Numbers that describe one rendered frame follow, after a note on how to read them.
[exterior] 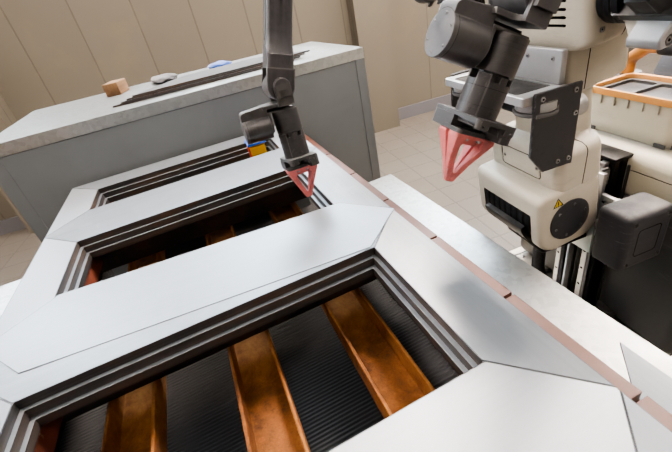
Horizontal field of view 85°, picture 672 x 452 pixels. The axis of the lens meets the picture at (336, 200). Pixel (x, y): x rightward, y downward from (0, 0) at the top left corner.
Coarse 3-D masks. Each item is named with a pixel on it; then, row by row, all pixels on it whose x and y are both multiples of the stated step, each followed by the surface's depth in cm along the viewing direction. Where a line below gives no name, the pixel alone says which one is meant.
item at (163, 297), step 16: (176, 256) 73; (160, 272) 70; (176, 272) 69; (144, 288) 66; (160, 288) 65; (176, 288) 64; (144, 304) 62; (160, 304) 62; (176, 304) 61; (144, 320) 59; (160, 320) 58
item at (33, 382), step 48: (240, 192) 97; (96, 240) 88; (288, 288) 61; (336, 288) 63; (144, 336) 56; (192, 336) 56; (432, 336) 50; (0, 384) 53; (48, 384) 51; (96, 384) 53
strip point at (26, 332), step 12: (36, 312) 66; (48, 312) 65; (24, 324) 63; (36, 324) 63; (0, 336) 62; (12, 336) 61; (24, 336) 61; (36, 336) 60; (0, 348) 59; (12, 348) 59; (24, 348) 58; (0, 360) 57; (12, 360) 56; (24, 360) 56
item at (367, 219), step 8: (344, 208) 77; (352, 208) 77; (360, 208) 76; (368, 208) 75; (352, 216) 74; (360, 216) 73; (368, 216) 73; (376, 216) 72; (360, 224) 71; (368, 224) 70; (376, 224) 70; (384, 224) 69; (360, 232) 69; (368, 232) 68; (376, 232) 68; (368, 240) 66
